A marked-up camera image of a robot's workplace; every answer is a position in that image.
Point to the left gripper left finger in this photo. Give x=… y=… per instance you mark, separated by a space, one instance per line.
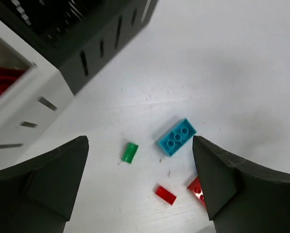
x=38 y=195

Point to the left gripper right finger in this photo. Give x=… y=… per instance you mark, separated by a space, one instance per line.
x=241 y=196

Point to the small green lego piece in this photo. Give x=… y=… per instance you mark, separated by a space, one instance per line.
x=129 y=153

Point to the red round flower lego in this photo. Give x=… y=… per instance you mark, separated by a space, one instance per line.
x=8 y=76

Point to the red long lego brick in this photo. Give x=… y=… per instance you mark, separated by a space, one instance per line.
x=195 y=188

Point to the small red lego piece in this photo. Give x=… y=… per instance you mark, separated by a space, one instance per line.
x=166 y=195

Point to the white slotted double container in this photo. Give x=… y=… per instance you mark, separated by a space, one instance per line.
x=33 y=102

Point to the teal long lego plate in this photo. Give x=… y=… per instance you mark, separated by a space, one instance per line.
x=176 y=137

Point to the black slotted double container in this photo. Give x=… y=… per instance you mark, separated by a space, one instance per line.
x=78 y=37

